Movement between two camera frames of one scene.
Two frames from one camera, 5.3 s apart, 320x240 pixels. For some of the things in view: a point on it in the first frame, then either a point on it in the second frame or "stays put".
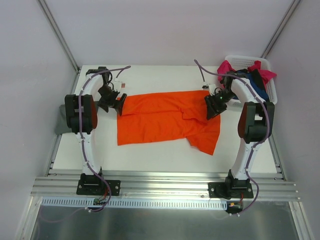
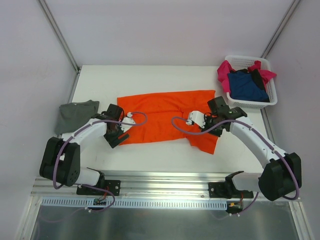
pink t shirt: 225,67 stays put
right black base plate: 230,190 stays put
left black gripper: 113,101 -> 117,139
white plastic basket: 237,62 stays put
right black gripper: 215,105 -> 213,129
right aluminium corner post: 285,19 stays put
